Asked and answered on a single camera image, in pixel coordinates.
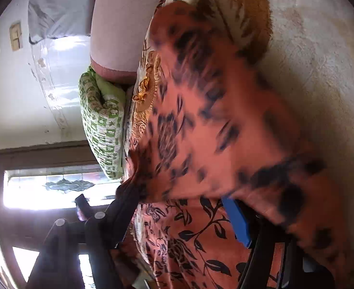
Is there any beige leaf-pattern bedspread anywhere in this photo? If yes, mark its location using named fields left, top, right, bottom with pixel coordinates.
left=121, top=0, right=354, bottom=289

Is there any grey pillow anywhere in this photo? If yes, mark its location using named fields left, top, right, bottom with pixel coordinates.
left=28, top=0, right=95, bottom=44

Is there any green white checkered pillow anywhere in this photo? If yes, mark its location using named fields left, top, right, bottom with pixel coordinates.
left=79, top=67, right=126, bottom=180

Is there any orange black floral blouse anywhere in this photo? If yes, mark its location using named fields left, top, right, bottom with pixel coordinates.
left=131, top=1, right=349, bottom=288

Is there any stained glass wooden door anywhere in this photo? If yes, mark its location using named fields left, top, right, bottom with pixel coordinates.
left=0, top=141, right=119, bottom=288

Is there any beige wall switch plate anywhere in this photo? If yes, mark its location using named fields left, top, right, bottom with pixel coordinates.
left=9, top=22, right=23, bottom=52

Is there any pink cylindrical bolster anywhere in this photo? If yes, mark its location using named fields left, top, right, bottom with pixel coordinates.
left=90, top=0, right=160, bottom=85

